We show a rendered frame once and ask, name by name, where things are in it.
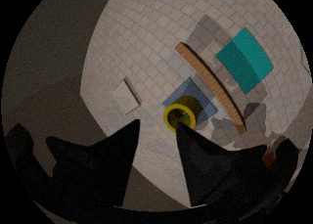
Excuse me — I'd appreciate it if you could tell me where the yellow cup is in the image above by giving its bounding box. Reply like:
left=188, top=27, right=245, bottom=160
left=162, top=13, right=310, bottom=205
left=163, top=95, right=201, bottom=133

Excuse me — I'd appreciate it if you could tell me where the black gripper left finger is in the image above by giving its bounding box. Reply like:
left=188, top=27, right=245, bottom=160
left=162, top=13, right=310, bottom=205
left=46, top=118, right=141, bottom=207

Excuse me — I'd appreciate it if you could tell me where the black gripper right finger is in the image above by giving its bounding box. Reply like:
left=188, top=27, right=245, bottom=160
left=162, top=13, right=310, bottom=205
left=175, top=122, right=267, bottom=207

